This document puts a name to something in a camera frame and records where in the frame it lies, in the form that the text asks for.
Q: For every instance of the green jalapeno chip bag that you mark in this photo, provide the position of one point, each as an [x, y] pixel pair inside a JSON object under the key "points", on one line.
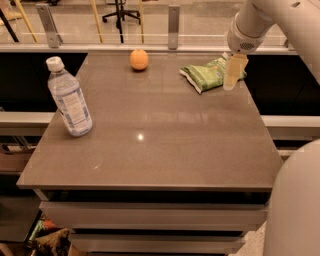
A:
{"points": [[208, 76]]}

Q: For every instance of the metal railing post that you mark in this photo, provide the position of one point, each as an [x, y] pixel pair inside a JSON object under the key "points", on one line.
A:
{"points": [[173, 26], [53, 38]]}

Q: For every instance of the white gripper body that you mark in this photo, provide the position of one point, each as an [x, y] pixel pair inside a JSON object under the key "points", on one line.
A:
{"points": [[242, 40]]}

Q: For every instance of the black office chair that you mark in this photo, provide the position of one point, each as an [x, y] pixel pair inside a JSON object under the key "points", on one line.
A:
{"points": [[120, 13]]}

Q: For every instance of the clear blue-label plastic bottle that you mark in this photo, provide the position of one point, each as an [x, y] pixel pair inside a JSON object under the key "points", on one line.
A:
{"points": [[67, 94]]}

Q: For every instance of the orange fruit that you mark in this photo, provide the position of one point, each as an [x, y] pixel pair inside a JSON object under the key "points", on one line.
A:
{"points": [[139, 59]]}

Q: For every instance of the middle metal railing post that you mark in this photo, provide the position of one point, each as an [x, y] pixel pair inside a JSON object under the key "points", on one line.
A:
{"points": [[173, 26]]}

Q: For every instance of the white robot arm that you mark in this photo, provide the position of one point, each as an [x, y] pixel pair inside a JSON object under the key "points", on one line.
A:
{"points": [[293, 221]]}

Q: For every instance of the brown paper bag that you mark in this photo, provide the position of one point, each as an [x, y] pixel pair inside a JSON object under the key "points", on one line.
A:
{"points": [[53, 240]]}

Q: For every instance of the left metal railing post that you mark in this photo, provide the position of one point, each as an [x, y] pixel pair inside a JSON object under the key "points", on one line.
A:
{"points": [[53, 38]]}

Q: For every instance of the grey drawer cabinet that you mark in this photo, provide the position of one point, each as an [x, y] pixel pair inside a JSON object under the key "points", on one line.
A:
{"points": [[209, 223]]}

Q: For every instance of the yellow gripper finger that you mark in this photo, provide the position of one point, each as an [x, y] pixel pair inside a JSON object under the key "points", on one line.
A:
{"points": [[235, 66]]}

